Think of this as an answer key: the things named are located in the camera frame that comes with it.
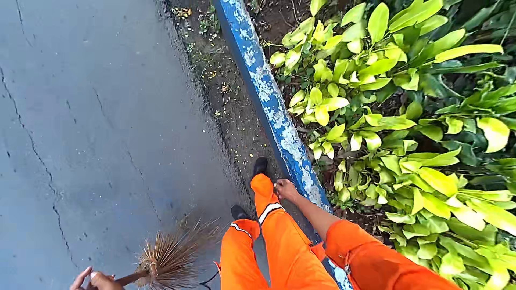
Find person's left hand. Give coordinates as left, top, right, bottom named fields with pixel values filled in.
left=70, top=266, right=125, bottom=290

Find person's right hand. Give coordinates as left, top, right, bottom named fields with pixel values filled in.
left=274, top=179, right=301, bottom=203

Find brown bristle broom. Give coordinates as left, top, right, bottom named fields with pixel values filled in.
left=87, top=217, right=221, bottom=290

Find person's right forearm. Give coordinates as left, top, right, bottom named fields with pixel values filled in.
left=291, top=194, right=463, bottom=290

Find person's legs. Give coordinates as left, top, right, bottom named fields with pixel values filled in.
left=214, top=156, right=341, bottom=290

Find blue and white curb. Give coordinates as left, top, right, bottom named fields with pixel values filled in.
left=212, top=0, right=354, bottom=290

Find bed of green leafy plants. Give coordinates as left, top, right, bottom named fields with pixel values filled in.
left=252, top=0, right=516, bottom=290

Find scattered small yellow leaves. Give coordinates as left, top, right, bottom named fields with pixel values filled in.
left=171, top=6, right=267, bottom=158

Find black cord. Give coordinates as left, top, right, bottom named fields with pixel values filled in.
left=199, top=271, right=220, bottom=290

